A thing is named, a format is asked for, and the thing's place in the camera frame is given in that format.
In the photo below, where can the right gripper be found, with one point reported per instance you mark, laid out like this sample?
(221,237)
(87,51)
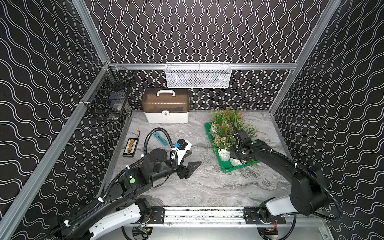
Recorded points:
(232,154)

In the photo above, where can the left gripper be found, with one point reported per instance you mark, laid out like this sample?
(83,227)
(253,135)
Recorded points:
(182,171)

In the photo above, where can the orange flower plant pot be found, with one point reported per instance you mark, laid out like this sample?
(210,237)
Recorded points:
(235,117)
(224,130)

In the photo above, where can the pink flower plant pot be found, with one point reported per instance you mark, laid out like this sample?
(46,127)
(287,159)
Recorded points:
(223,145)
(235,162)
(251,131)

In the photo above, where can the green grass plant white pot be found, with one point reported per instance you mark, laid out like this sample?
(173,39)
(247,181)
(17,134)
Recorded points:
(219,119)

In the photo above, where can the green plastic tray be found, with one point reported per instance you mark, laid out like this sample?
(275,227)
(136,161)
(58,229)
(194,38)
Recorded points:
(226,166)

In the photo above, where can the orange flower plant back pot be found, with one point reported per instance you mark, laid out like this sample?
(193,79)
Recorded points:
(224,130)

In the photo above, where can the pink flower plant front pot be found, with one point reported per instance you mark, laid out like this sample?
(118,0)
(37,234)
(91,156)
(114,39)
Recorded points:
(251,131)

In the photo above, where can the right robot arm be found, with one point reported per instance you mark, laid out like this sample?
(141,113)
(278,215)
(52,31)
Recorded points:
(309,194)

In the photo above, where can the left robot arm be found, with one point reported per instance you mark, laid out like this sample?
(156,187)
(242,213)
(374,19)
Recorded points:
(120,203)

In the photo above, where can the brown lidded storage case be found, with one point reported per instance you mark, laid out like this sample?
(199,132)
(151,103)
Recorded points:
(166,106)

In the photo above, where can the black tray with brown items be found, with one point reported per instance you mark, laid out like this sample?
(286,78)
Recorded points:
(130,148)

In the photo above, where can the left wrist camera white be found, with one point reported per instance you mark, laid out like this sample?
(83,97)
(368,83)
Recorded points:
(182,147)

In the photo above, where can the teal handled tool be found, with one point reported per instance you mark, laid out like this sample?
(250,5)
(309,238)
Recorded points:
(160,138)

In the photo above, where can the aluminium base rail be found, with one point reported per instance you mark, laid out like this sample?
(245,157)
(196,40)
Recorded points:
(200,217)

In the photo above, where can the white wire mesh basket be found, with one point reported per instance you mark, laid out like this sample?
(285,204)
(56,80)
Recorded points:
(198,75)

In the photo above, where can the black wire wall basket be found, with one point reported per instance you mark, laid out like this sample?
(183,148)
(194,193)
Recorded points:
(109,101)

